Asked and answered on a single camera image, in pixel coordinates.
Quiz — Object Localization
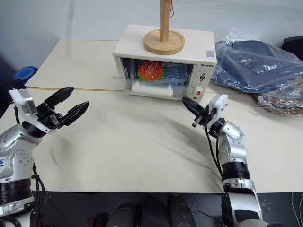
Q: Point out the wire oven rack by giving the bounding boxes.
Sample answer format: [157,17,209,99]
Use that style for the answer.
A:
[164,62,190,85]

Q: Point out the plastic bag with blue cloth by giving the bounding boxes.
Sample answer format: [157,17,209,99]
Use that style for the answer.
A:
[210,27,303,94]

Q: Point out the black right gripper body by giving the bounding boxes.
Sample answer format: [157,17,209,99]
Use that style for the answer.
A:
[191,105,218,129]

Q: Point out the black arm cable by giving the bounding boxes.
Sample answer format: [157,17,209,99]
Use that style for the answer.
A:
[13,105,47,212]
[204,122,228,197]

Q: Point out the white toaster oven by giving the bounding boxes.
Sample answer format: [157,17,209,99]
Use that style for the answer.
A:
[112,24,217,103]

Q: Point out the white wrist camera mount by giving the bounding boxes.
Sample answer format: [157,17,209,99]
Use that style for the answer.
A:
[205,93,229,124]
[9,87,54,136]

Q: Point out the white dial with red mark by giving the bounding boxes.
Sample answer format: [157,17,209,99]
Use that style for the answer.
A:
[192,86,205,98]

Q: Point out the red string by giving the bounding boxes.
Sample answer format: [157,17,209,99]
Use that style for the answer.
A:
[169,0,177,18]

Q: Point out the plastic bag with brown contents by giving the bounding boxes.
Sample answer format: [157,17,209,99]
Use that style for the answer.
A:
[257,81,303,115]

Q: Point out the black chair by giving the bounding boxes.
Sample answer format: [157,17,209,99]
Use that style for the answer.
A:
[281,35,303,62]

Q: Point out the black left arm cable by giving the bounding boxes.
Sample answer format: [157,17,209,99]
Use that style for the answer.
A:
[13,105,47,212]

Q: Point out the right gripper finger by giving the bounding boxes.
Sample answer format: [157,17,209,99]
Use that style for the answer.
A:
[182,96,205,112]
[181,98,202,117]

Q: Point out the wooden stand with round base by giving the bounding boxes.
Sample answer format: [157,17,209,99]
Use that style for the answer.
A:
[143,0,186,55]

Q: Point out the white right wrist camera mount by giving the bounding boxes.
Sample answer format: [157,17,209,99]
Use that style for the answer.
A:
[205,93,229,124]

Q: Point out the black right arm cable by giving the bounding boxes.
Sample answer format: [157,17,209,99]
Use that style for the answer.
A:
[204,122,228,197]

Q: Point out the white toaster oven door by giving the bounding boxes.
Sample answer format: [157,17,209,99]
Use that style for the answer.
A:
[128,80,183,101]

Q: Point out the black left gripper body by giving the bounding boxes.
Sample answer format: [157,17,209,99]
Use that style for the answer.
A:
[35,101,66,130]

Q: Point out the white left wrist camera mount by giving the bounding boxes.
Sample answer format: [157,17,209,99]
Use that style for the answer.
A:
[9,87,54,136]

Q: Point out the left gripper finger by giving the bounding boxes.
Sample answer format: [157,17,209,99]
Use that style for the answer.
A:
[61,101,90,127]
[44,87,75,110]

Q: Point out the stack of blue bowls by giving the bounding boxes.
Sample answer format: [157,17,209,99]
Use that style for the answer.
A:
[13,66,39,82]

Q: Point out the toy hamburger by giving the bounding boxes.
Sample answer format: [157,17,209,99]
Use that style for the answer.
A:
[138,60,165,81]

